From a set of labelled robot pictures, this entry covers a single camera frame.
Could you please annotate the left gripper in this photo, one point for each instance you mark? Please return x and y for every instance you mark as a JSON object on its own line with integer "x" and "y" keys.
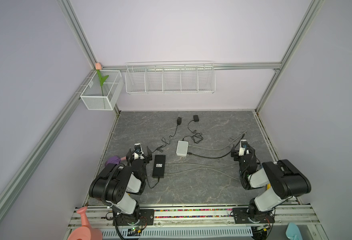
{"x": 130, "y": 158}

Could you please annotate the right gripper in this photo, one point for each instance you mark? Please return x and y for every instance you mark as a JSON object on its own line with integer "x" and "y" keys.
{"x": 236, "y": 154}

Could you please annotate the black network switch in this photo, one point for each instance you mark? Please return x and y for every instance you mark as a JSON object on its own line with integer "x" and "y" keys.
{"x": 159, "y": 166}

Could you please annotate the black power adapter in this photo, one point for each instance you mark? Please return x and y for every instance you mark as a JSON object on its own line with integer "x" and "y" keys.
{"x": 195, "y": 136}
{"x": 164, "y": 141}

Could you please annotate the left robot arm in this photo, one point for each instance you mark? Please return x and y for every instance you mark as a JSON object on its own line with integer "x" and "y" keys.
{"x": 115, "y": 184}

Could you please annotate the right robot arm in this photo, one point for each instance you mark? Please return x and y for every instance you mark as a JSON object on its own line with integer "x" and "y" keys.
{"x": 285, "y": 179}

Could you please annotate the purple pink toy shovel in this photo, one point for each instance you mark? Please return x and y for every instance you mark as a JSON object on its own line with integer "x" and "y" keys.
{"x": 115, "y": 160}

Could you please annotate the white mesh box basket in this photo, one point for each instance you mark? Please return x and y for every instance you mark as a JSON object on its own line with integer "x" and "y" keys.
{"x": 92, "y": 94}

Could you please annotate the light blue toy scoop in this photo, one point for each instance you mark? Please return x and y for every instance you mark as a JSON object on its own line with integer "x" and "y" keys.
{"x": 293, "y": 232}

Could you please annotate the pink watering can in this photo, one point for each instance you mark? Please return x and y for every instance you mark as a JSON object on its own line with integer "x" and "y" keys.
{"x": 86, "y": 231}

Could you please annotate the artificial tulip flower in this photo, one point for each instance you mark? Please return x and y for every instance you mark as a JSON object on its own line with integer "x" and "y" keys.
{"x": 102, "y": 78}

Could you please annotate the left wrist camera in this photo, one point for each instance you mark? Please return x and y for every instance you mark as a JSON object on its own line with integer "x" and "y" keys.
{"x": 138, "y": 151}

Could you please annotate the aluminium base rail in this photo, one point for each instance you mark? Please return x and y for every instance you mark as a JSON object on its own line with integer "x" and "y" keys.
{"x": 200, "y": 222}

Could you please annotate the white wire wall basket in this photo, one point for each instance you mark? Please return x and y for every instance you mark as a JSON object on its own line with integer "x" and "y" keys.
{"x": 170, "y": 77}

